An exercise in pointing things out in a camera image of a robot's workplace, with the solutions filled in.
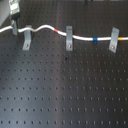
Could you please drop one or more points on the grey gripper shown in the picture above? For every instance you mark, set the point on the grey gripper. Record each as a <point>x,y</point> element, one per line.
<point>14,14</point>

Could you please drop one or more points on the grey metal cable clip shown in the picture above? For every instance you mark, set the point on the grey metal cable clip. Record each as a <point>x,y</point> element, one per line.
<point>114,39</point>
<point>69,38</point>
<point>27,40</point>

